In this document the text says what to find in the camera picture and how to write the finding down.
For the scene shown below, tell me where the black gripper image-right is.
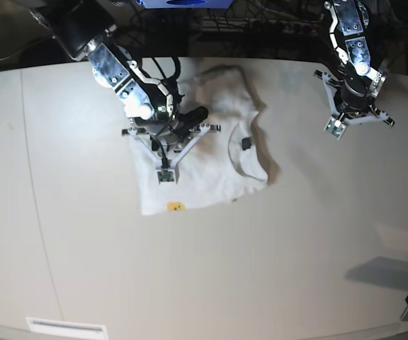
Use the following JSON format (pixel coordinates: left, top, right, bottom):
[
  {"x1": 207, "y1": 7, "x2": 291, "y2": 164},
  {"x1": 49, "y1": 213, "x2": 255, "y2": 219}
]
[{"x1": 334, "y1": 79, "x2": 373, "y2": 117}]

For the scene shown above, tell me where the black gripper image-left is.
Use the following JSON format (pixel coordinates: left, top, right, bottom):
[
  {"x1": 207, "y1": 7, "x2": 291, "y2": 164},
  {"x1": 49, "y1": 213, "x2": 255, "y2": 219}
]
[{"x1": 149, "y1": 106, "x2": 209, "y2": 152}]

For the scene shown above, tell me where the white printed T-shirt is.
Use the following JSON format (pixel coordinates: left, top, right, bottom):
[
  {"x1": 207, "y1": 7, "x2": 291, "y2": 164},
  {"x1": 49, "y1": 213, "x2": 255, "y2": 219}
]
[{"x1": 129, "y1": 64, "x2": 268, "y2": 215}]

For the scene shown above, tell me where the power strip with red light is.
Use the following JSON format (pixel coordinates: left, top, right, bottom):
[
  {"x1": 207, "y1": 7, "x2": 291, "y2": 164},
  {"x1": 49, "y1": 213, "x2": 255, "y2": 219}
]
[{"x1": 249, "y1": 21, "x2": 317, "y2": 36}]

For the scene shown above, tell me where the blue box at top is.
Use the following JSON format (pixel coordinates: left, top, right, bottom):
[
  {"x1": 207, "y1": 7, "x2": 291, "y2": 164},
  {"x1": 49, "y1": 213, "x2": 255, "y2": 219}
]
[{"x1": 136, "y1": 0, "x2": 233, "y2": 9}]

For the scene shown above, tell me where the white label strip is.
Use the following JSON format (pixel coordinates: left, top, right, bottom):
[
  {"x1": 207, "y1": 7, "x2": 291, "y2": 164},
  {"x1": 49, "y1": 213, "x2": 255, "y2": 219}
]
[{"x1": 26, "y1": 317, "x2": 108, "y2": 339}]

